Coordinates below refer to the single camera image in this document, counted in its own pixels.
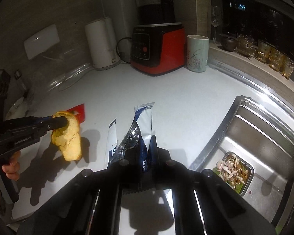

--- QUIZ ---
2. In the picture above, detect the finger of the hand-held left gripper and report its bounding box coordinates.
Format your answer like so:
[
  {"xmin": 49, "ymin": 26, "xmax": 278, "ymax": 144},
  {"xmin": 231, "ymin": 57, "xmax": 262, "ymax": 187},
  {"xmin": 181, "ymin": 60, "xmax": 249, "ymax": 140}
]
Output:
[
  {"xmin": 39, "ymin": 116, "xmax": 68, "ymax": 134},
  {"xmin": 31, "ymin": 117, "xmax": 52, "ymax": 126}
]

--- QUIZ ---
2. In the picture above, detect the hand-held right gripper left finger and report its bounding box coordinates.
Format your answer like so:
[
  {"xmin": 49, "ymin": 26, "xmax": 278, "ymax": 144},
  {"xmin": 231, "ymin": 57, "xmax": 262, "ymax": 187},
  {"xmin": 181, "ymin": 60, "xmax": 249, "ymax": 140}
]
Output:
[{"xmin": 17, "ymin": 149, "xmax": 143, "ymax": 235}]

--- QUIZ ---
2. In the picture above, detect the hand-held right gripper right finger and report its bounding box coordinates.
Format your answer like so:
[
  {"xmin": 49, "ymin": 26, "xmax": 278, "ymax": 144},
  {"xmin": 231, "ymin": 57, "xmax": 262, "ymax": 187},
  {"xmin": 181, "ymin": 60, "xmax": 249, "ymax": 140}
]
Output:
[{"xmin": 147, "ymin": 135, "xmax": 277, "ymax": 235}]

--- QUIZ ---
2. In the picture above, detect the yellow orange peel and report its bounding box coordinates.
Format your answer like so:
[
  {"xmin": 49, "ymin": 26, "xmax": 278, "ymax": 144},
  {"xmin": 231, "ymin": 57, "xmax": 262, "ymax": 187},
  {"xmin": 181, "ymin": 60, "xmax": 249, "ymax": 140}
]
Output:
[{"xmin": 51, "ymin": 111, "xmax": 83, "ymax": 162}]

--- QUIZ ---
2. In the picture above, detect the blue white torn wrapper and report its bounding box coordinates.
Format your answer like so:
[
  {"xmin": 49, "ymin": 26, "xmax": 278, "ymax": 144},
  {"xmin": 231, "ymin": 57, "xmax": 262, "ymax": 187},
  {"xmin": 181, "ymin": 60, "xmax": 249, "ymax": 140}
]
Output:
[{"xmin": 118, "ymin": 102, "xmax": 155, "ymax": 174}]

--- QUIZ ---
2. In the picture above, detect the person's left hand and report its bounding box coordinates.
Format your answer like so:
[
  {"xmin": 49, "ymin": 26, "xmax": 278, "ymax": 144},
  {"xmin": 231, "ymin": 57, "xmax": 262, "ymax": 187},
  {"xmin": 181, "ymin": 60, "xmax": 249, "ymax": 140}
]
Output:
[{"xmin": 2, "ymin": 150, "xmax": 21, "ymax": 182}]

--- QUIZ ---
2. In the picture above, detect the red foil packet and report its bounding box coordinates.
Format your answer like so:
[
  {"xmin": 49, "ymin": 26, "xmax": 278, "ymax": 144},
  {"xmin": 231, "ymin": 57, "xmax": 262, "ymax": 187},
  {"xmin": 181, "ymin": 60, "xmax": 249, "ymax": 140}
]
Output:
[{"xmin": 66, "ymin": 103, "xmax": 86, "ymax": 124}]

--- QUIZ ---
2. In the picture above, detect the white plate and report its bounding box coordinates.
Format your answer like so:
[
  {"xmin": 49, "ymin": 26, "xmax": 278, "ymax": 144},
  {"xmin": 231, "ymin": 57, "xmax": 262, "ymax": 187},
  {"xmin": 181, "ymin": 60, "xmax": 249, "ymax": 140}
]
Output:
[{"xmin": 5, "ymin": 98, "xmax": 34, "ymax": 122}]

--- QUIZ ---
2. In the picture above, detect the pile of food scraps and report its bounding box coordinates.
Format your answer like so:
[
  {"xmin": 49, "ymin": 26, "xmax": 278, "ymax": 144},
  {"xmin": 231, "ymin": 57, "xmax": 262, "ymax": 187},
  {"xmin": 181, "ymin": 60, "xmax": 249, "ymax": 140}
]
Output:
[{"xmin": 216, "ymin": 153, "xmax": 250, "ymax": 187}]

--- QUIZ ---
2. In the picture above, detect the white electric kettle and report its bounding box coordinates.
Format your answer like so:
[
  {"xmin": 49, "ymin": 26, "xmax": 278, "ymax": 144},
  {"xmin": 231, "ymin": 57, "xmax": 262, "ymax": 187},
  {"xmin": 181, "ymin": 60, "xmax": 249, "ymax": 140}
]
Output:
[{"xmin": 85, "ymin": 17, "xmax": 121, "ymax": 71}]

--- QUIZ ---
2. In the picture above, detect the metal tray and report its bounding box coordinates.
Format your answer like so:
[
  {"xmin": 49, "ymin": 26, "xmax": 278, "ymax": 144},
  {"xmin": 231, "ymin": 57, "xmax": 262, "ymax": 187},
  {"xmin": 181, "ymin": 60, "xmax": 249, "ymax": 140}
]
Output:
[{"xmin": 213, "ymin": 152, "xmax": 254, "ymax": 196}]

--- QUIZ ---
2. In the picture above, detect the stainless steel sink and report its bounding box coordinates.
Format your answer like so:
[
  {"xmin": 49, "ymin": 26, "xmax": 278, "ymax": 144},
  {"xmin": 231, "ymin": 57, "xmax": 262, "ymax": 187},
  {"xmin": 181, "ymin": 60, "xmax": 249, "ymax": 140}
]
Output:
[{"xmin": 191, "ymin": 95, "xmax": 294, "ymax": 228}]

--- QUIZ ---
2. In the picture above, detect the pale green ceramic cup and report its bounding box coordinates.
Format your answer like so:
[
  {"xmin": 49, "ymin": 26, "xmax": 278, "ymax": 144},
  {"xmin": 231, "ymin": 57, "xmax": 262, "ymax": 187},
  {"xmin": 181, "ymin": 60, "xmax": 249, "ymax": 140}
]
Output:
[{"xmin": 187, "ymin": 35, "xmax": 210, "ymax": 73}]

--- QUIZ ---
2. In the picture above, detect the red black blender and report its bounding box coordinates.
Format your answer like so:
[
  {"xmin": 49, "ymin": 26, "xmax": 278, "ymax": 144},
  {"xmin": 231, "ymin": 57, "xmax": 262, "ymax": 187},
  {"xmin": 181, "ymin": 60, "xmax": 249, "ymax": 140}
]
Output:
[{"xmin": 130, "ymin": 0, "xmax": 187, "ymax": 77}]

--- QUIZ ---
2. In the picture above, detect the dark clay teapot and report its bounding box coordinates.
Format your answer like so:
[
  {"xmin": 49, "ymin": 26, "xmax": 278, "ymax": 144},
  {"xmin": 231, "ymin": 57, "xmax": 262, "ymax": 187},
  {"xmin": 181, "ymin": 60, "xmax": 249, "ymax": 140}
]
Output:
[{"xmin": 220, "ymin": 35, "xmax": 238, "ymax": 52}]

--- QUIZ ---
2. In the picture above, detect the amber glass teapot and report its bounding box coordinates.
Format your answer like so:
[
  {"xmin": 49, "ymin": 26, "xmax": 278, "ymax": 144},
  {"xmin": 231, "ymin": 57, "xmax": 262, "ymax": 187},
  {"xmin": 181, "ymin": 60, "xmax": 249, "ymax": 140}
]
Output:
[{"xmin": 235, "ymin": 35, "xmax": 257, "ymax": 58}]

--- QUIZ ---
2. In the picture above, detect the amber drinking glass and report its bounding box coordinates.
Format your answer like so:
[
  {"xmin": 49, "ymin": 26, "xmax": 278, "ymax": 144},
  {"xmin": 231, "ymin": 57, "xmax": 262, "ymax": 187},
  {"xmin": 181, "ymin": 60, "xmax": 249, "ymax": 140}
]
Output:
[
  {"xmin": 256, "ymin": 39, "xmax": 272, "ymax": 63},
  {"xmin": 268, "ymin": 48, "xmax": 285, "ymax": 71},
  {"xmin": 282, "ymin": 55, "xmax": 294, "ymax": 79}
]

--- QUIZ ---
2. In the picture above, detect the clear wine glass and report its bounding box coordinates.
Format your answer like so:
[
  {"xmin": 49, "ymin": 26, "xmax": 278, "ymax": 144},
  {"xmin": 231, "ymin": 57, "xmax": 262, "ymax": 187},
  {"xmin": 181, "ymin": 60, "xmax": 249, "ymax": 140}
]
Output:
[{"xmin": 211, "ymin": 5, "xmax": 223, "ymax": 45}]

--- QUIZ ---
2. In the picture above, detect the white wall socket cover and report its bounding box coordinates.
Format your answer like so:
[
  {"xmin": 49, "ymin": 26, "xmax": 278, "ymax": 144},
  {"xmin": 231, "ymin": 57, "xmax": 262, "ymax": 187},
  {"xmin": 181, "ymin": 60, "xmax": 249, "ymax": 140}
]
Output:
[{"xmin": 24, "ymin": 24, "xmax": 60, "ymax": 60}]

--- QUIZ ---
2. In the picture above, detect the black power cord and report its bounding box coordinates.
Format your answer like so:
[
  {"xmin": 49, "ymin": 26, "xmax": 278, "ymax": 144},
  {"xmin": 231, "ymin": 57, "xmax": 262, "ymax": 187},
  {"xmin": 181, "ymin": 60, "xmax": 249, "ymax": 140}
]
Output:
[{"xmin": 116, "ymin": 37, "xmax": 134, "ymax": 63}]

